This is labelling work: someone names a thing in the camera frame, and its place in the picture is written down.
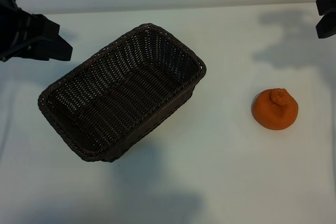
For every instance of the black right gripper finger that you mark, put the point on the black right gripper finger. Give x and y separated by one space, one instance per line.
326 3

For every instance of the dark brown wicker basket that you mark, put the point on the dark brown wicker basket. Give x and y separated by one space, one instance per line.
118 90

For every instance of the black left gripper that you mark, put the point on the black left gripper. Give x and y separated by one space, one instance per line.
15 30

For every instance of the orange fruit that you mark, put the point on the orange fruit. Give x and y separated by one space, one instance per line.
275 115

